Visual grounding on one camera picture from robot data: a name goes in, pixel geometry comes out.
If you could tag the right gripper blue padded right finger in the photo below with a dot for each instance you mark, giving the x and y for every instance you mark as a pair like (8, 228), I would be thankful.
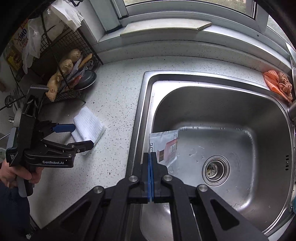
(162, 191)

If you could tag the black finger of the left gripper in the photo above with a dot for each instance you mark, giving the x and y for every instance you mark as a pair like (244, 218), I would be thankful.
(76, 147)

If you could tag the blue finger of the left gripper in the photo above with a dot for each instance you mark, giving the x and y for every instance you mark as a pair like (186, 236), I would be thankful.
(63, 128)

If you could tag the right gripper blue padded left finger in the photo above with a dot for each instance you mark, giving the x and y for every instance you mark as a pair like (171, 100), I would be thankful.
(140, 190)

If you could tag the white textured paper towel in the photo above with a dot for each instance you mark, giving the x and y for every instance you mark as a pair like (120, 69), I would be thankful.
(88, 127)

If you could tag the white pink paper packet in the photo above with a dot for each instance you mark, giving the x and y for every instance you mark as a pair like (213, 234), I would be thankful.
(164, 144)

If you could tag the steel kitchen faucet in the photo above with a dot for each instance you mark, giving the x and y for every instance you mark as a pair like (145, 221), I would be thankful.
(292, 108)

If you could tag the person's left hand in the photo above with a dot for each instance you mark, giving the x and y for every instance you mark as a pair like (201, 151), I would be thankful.
(9, 174)

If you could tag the ginger root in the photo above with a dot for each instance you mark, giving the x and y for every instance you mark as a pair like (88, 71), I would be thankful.
(65, 67)

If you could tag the sink drain strainer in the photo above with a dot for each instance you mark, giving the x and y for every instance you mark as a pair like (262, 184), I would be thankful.
(216, 170)

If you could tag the yellow detergent bottle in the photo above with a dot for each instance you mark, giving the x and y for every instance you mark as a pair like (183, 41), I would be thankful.
(14, 49)

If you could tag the stainless steel sink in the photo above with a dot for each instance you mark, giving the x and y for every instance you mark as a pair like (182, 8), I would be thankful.
(220, 115)

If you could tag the white plastic bag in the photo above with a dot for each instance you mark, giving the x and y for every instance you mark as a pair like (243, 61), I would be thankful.
(32, 49)

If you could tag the orange dish cloth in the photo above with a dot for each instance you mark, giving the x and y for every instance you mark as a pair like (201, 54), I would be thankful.
(279, 83)

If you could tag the black wire rack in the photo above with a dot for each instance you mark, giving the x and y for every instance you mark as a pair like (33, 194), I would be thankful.
(50, 44)

